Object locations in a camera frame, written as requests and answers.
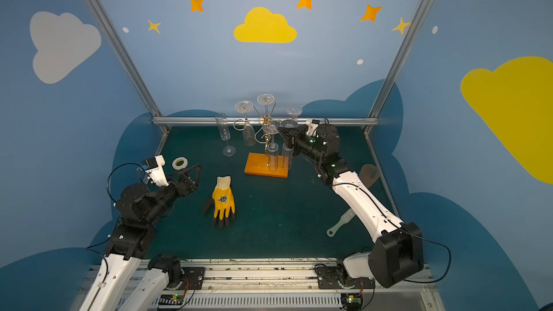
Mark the gold wire glass rack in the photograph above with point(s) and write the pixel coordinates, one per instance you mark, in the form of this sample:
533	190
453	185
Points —
256	162

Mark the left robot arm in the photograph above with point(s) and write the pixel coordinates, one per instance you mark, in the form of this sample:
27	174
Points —
141	209

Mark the left aluminium frame post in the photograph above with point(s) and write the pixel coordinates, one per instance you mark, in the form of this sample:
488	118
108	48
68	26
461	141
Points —
111	33

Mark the right aluminium frame post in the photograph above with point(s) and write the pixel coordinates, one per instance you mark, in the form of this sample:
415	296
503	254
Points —
422	9

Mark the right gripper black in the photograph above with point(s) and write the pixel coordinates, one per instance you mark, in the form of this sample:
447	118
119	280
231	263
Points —
291	134

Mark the horizontal aluminium frame bar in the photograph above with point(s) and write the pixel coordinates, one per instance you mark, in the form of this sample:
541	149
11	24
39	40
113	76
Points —
210	120

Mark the white tape roll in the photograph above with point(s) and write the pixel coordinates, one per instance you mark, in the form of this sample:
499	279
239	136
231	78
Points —
180	163

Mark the left controller board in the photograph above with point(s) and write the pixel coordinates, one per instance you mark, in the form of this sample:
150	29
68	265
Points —
171	301

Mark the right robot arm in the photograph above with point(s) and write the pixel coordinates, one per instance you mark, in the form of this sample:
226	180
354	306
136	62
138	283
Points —
397	253

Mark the yellow black work glove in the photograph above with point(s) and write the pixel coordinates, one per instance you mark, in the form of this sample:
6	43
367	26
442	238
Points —
223	203

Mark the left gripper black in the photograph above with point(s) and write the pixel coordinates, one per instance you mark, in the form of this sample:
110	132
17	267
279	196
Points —
182	180

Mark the translucent brown plastic cup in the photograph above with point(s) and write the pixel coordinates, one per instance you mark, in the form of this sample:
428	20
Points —
369	174

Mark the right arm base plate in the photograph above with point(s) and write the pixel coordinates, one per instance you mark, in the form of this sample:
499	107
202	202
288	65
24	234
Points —
336	277

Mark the right controller board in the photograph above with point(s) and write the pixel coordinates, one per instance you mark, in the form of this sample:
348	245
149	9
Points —
350	302

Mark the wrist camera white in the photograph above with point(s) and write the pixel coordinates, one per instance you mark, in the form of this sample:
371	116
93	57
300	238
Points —
154	172
312	125

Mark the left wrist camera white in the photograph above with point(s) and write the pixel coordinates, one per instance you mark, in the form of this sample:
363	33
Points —
154	172

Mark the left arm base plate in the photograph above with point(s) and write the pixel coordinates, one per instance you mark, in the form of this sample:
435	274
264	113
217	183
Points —
190	278

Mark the clear flute glass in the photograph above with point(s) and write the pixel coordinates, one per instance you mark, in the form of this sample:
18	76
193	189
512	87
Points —
222	125
287	152
272	148
244	107
293	112
266	100

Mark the controller board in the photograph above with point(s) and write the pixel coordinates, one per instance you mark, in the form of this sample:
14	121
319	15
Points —
350	302
171	301

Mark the white plastic brush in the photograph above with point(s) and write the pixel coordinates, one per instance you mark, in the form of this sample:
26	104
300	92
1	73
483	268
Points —
344	219

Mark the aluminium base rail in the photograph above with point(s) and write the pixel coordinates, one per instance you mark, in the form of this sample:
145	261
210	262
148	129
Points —
280	284

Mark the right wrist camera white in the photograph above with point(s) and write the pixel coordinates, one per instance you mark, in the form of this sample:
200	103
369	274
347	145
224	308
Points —
312	125

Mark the aluminium frame post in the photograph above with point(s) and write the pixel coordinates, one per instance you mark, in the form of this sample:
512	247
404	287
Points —
422	9
111	33

